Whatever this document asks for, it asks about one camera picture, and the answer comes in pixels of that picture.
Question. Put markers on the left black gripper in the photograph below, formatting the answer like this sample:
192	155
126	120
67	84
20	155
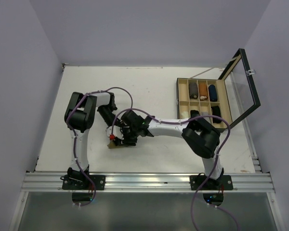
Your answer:
119	122

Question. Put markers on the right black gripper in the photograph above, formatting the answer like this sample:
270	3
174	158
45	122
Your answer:
126	141

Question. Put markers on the khaki underwear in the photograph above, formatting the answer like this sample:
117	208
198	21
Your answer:
115	144

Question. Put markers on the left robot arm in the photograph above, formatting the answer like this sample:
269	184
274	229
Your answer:
79	117

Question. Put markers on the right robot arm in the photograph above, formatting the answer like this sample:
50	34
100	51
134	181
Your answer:
202	137

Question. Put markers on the rolled cream underwear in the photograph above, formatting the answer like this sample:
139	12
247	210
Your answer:
185	115

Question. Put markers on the rolled black underwear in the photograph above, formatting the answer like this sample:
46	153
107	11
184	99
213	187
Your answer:
216	112
194	113

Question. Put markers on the rolled orange underwear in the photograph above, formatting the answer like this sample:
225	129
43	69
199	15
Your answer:
203	91

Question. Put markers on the rolled navy underwear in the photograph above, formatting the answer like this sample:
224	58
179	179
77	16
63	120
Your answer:
213	93

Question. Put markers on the black compartment storage box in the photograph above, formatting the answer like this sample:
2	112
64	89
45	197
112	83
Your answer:
237	94

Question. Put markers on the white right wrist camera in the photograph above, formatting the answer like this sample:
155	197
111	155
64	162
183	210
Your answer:
114	132

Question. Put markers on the aluminium mounting rail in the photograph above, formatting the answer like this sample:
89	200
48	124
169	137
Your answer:
150	182

